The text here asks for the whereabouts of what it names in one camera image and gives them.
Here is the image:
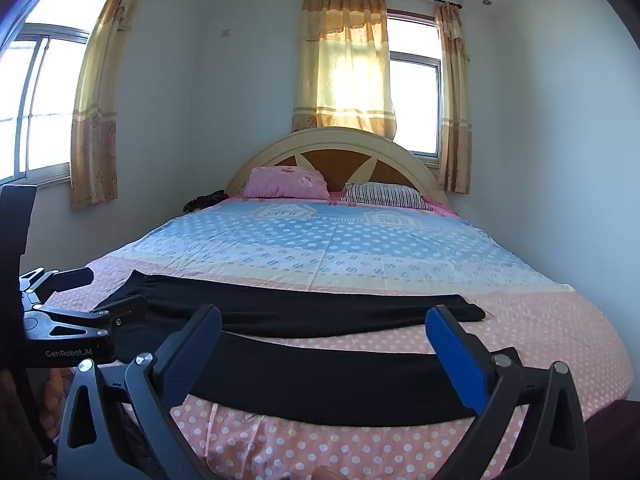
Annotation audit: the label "bed with dotted sheet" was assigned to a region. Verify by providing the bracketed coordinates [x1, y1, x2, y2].
[82, 192, 636, 480]

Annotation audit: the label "striped pillow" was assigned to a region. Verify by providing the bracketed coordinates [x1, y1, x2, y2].
[341, 182, 435, 211]

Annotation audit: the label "pink pillow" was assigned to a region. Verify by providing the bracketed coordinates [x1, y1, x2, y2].
[242, 165, 331, 200]

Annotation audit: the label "cream arched wooden headboard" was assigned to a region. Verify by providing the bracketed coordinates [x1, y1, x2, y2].
[225, 127, 451, 206]

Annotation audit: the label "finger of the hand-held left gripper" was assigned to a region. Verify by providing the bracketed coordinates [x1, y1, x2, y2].
[20, 267, 96, 306]
[25, 295, 149, 341]

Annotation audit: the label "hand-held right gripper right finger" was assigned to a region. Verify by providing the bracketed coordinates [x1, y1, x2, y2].
[425, 305, 591, 480]

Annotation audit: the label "dark maroon cloth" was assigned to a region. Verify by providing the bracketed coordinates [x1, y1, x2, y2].
[584, 399, 640, 480]

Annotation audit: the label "black pants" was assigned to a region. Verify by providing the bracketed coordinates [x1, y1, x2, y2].
[97, 270, 523, 428]

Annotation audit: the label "large sliding window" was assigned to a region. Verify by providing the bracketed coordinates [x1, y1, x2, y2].
[0, 0, 108, 186]

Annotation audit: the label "dark clothes pile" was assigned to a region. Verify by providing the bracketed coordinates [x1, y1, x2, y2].
[182, 190, 228, 213]

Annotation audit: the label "yellow patterned curtain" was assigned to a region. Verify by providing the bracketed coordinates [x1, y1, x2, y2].
[434, 2, 472, 196]
[291, 0, 398, 141]
[70, 0, 151, 211]

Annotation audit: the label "small window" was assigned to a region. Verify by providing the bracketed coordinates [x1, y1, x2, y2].
[387, 10, 443, 161]

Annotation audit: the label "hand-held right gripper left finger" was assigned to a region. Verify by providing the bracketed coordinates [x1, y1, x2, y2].
[55, 304, 222, 480]

